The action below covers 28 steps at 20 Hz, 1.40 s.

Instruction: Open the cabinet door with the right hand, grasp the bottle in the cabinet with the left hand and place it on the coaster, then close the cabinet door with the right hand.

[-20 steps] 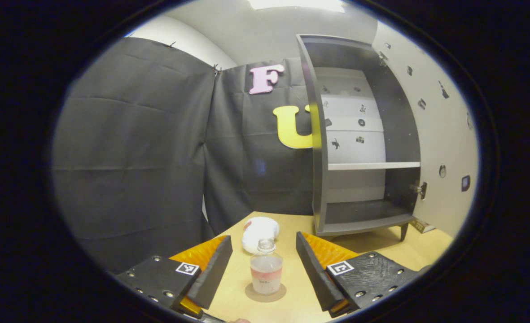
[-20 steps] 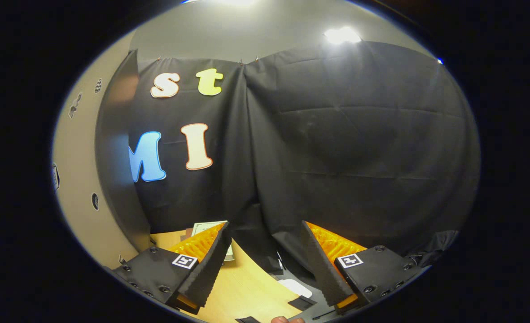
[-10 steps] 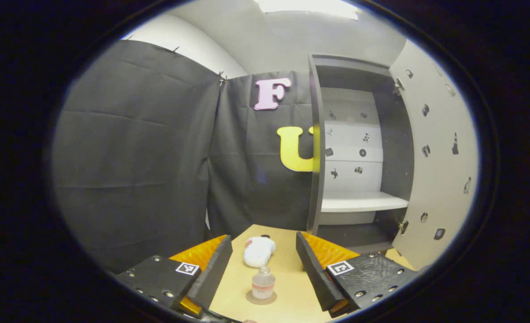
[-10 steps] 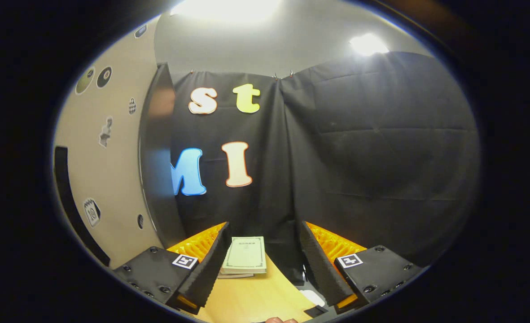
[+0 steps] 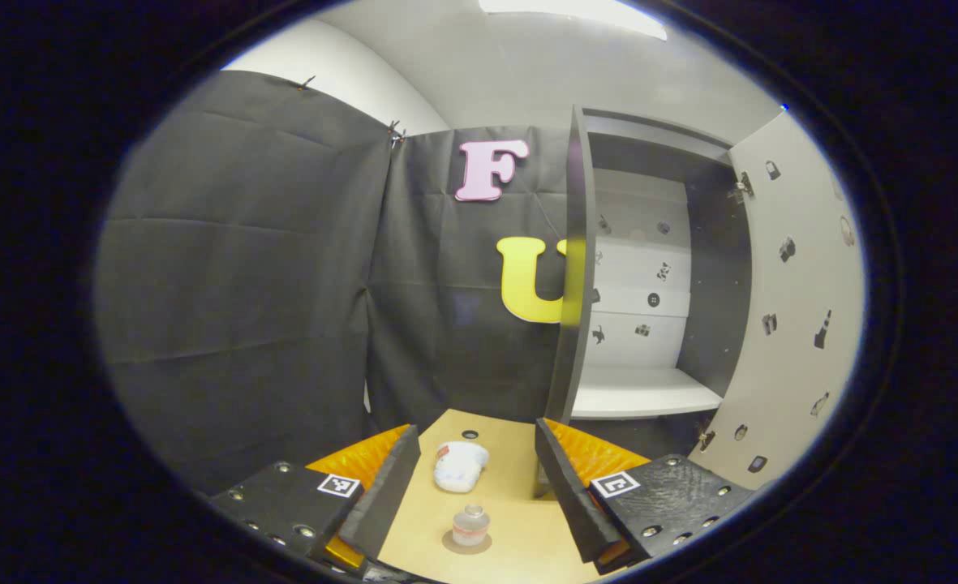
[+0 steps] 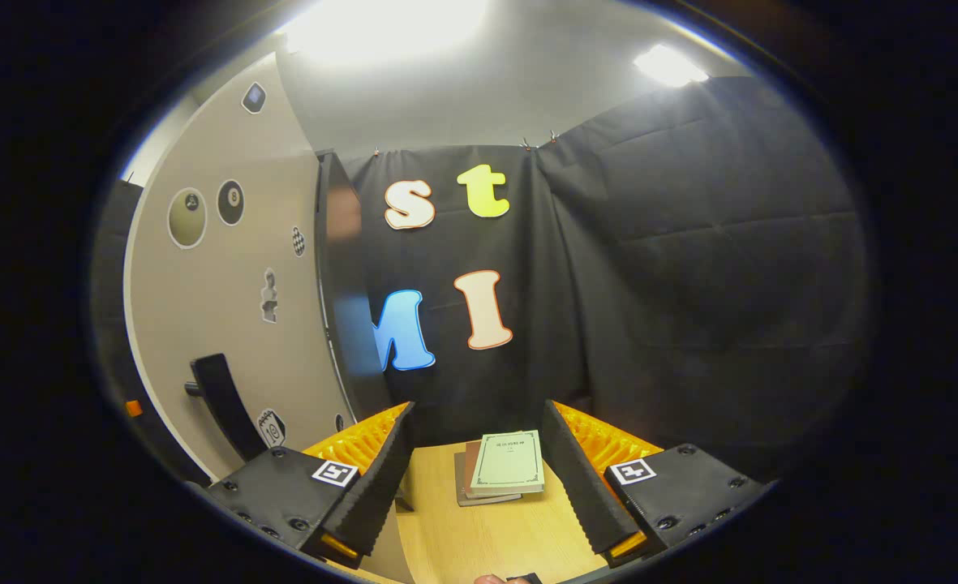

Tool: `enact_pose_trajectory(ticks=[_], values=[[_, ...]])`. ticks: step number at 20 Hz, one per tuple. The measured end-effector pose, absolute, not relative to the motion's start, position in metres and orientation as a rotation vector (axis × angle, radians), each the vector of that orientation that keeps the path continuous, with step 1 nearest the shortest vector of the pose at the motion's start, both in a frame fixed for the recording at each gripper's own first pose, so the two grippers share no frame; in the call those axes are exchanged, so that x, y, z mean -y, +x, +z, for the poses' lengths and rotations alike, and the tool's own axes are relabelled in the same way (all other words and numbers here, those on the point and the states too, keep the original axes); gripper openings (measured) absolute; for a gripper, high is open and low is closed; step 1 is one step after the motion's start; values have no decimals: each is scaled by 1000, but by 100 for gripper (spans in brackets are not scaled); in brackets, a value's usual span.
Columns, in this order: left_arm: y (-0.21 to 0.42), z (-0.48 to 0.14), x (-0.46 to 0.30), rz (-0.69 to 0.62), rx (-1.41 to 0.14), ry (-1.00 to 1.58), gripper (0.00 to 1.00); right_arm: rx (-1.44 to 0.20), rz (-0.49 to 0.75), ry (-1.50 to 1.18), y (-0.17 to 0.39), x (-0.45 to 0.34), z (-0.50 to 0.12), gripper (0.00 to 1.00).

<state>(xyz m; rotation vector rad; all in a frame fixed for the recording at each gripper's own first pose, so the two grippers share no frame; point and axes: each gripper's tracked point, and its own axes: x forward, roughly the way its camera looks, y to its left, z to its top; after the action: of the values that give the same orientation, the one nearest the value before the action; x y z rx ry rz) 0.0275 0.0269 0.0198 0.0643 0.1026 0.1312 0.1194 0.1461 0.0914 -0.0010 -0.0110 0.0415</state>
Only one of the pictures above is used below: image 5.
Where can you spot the brown round coaster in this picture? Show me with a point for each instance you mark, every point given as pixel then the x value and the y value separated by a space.
pixel 466 548

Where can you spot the dark grey cabinet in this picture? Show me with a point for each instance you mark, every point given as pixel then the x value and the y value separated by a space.
pixel 649 393

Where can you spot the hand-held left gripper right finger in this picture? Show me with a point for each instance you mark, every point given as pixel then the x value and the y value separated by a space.
pixel 564 495

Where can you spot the white plastic container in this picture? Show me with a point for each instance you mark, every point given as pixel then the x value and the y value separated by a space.
pixel 460 466

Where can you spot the black backdrop cloth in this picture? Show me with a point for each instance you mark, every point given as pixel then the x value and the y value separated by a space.
pixel 243 284

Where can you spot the metal door hinge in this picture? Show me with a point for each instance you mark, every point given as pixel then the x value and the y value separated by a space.
pixel 706 440
pixel 741 188

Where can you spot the ceiling light panel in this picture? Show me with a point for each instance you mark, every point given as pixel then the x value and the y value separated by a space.
pixel 576 16

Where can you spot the clear bottle pink label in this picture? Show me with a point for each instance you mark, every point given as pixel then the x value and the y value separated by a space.
pixel 471 523

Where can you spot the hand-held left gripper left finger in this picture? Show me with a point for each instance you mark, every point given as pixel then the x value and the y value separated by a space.
pixel 385 495

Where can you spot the small cloth clip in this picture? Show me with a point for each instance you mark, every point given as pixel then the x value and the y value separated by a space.
pixel 395 132
pixel 307 82

